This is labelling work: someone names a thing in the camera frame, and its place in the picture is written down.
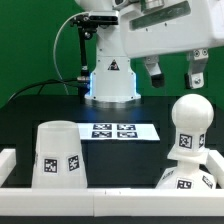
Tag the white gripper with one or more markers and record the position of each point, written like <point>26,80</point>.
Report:
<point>177,26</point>

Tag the white lamp shade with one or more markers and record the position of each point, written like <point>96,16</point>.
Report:
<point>59,160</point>

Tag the white marker sheet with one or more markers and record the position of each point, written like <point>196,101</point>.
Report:
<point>118,131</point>

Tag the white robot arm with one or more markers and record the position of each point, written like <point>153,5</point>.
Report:
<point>112,81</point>

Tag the white left rail block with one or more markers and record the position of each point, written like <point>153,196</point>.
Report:
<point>7,163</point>

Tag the white lamp base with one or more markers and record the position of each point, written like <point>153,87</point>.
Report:
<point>187,174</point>

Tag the white front rail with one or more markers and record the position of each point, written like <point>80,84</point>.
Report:
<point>110,202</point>

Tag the white light bulb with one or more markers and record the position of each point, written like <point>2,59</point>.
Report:
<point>192,115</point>

